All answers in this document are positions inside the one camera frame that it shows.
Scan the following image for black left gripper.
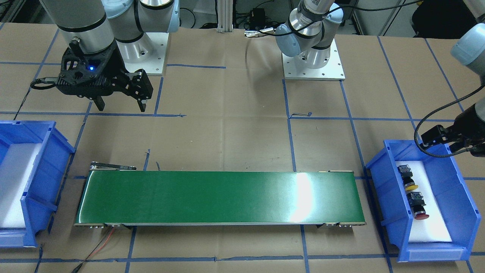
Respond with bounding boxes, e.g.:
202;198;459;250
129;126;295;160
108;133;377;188
450;102;485;157

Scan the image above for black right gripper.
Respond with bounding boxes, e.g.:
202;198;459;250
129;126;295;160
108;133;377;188
55;37;153;112

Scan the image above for yellow push button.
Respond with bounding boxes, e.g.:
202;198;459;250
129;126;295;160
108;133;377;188
397;165;419;192

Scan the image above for red push button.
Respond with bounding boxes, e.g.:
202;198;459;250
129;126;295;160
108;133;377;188
406;191;430;221

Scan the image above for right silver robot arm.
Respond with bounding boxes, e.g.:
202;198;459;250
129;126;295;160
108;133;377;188
30;0;180;112

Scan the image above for blue bin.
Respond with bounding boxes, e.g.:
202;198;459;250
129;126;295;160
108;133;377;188
0;120;75;248
366;140;481;262

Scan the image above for green conveyor belt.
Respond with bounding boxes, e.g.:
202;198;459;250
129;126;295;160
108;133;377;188
74;169;366;226

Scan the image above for black braided cable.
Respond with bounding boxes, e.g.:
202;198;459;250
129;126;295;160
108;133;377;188
413;86;485;158

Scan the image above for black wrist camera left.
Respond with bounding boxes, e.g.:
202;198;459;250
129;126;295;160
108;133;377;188
420;125;458;150

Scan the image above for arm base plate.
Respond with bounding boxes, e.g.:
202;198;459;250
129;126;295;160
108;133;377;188
281;39;346;81
117;32;169;76

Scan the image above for aluminium frame post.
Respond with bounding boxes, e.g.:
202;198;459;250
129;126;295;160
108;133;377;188
216;0;234;33

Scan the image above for red black wire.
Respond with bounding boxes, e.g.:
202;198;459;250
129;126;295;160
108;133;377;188
72;227;116;273

